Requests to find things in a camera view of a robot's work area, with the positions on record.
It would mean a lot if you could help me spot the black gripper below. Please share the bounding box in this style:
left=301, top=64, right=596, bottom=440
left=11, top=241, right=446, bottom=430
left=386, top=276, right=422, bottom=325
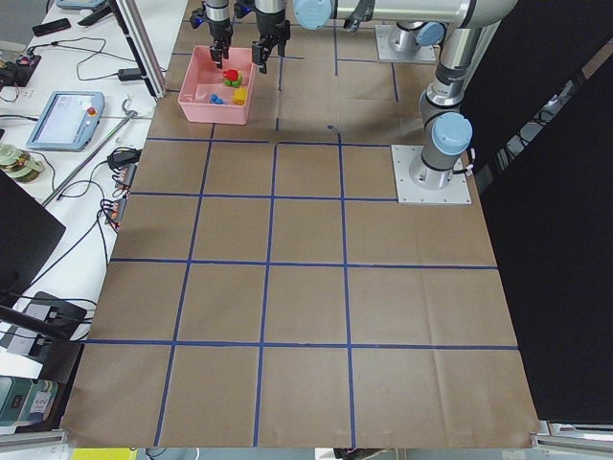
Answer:
left=252, top=0, right=290, bottom=75
left=190, top=0, right=233, bottom=69

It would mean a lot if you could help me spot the red toy block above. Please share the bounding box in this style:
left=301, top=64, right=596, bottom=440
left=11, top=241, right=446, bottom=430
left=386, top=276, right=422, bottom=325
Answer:
left=222, top=69, right=240, bottom=81

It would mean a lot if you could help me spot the green toy block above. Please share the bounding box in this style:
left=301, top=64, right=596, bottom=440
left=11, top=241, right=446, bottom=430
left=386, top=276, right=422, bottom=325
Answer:
left=223, top=73, right=243, bottom=88

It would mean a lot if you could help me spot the yellow toy block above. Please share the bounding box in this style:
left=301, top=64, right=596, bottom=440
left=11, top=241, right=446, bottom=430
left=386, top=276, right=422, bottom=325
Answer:
left=233, top=87, right=248, bottom=105

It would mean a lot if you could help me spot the blue long toy block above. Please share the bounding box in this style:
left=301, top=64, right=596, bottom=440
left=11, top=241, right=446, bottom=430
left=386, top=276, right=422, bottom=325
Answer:
left=210, top=94, right=225, bottom=104

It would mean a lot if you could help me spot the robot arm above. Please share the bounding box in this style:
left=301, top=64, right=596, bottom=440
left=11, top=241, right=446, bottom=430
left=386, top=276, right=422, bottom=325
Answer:
left=292, top=1, right=516, bottom=190
left=190, top=1, right=446, bottom=74

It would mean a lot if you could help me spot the pink plastic box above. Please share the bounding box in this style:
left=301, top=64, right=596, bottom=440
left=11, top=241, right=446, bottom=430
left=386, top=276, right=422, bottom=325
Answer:
left=178, top=45, right=256, bottom=126

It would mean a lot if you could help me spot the black power adapter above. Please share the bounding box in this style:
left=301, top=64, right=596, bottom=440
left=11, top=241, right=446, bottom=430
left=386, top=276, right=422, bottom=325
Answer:
left=117, top=68, right=142, bottom=81

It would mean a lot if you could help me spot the long metal rod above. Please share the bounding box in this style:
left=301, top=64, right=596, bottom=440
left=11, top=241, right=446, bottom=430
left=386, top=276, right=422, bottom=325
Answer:
left=41, top=96, right=139, bottom=208

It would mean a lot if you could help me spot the teach pendant tablet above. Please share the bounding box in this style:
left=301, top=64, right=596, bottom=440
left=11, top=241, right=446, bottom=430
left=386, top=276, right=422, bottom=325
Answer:
left=26, top=91, right=105, bottom=151

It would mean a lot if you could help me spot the black monitor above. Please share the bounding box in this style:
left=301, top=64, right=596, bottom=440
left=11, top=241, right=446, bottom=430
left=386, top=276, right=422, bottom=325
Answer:
left=0, top=172, right=66, bottom=307

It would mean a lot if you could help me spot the black monitor stand base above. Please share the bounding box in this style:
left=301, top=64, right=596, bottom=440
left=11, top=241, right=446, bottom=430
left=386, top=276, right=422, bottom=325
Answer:
left=5, top=292, right=87, bottom=362

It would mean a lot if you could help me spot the aluminium frame post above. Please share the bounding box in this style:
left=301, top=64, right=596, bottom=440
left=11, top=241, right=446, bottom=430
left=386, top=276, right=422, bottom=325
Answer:
left=109, top=0, right=167, bottom=100

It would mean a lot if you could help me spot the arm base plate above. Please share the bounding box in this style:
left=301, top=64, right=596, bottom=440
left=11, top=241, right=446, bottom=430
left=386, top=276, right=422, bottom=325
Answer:
left=391, top=145, right=472, bottom=205
left=375, top=25, right=437, bottom=65

